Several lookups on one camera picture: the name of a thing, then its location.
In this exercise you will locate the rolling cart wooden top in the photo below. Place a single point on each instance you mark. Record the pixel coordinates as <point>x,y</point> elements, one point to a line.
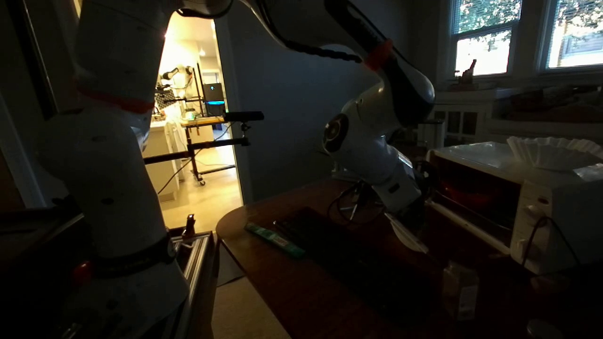
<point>203,124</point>

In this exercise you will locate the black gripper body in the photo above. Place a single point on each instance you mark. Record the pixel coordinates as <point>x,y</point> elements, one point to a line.
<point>424,201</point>

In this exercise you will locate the white cabinet with glass panes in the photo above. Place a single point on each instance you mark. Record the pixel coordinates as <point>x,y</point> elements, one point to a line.
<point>467,124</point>

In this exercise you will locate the small black knob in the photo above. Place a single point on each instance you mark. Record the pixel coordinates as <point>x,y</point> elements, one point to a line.
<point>188,225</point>

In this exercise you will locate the green rectangular strip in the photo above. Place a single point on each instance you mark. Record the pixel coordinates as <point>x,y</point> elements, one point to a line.
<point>275,242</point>

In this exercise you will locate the black boom stand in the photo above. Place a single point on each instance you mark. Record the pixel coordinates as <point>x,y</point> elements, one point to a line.
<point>207,146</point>

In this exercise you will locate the black computer monitor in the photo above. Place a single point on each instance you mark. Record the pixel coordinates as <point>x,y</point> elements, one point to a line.
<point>215,97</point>

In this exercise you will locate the white framed window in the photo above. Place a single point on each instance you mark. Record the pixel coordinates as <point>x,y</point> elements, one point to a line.
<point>486,39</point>
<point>575,35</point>

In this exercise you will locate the glass oven door white frame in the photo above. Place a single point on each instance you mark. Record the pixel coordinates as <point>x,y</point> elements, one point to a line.
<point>467,227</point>

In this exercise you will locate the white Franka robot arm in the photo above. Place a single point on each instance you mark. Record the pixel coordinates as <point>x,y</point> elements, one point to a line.
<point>113,158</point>

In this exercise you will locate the aluminium robot mounting base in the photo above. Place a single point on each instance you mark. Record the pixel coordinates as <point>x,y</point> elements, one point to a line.
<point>198,265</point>

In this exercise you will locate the white toaster oven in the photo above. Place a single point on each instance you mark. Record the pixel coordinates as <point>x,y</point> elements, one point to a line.
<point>565,220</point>

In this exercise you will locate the white plastic spoon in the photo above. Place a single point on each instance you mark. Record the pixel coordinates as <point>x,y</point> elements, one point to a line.
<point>407,237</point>

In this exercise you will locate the black stereo camera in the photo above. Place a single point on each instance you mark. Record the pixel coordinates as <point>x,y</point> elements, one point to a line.
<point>243,118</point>

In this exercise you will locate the small dark figurine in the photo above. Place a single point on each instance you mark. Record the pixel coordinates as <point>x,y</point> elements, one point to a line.
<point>467,75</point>

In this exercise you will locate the white plastic bag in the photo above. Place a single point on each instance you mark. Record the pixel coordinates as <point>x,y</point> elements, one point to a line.
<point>588,175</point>

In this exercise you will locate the white coffee filter stack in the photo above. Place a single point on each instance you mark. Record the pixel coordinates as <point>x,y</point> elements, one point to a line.
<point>552,154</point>

